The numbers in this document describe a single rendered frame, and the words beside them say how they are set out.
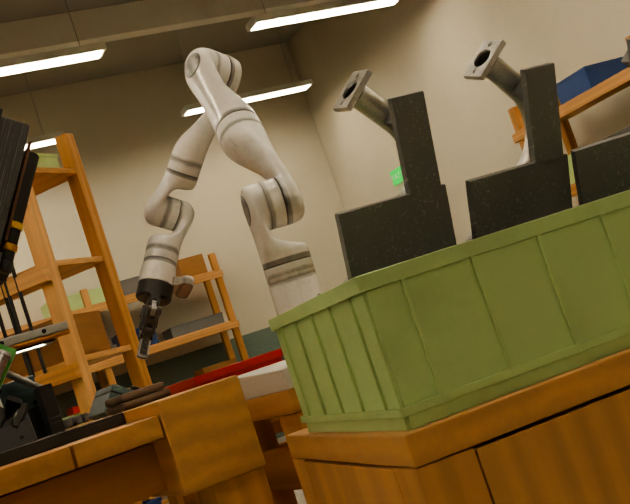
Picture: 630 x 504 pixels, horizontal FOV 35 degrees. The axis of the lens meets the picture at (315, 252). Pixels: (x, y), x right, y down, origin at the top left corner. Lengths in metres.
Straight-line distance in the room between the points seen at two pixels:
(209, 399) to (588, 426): 0.66
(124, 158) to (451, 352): 10.85
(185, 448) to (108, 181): 10.24
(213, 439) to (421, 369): 0.58
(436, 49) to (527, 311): 9.08
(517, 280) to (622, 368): 0.15
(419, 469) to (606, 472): 0.21
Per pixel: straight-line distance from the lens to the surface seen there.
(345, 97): 1.25
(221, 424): 1.59
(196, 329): 11.04
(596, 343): 1.17
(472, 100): 9.82
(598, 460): 1.14
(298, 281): 1.82
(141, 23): 10.17
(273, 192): 1.83
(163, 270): 2.11
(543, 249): 1.15
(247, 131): 1.96
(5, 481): 1.51
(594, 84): 7.69
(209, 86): 2.08
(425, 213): 1.24
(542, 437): 1.11
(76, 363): 4.70
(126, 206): 11.71
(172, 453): 1.57
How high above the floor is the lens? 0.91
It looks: 5 degrees up
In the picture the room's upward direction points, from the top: 19 degrees counter-clockwise
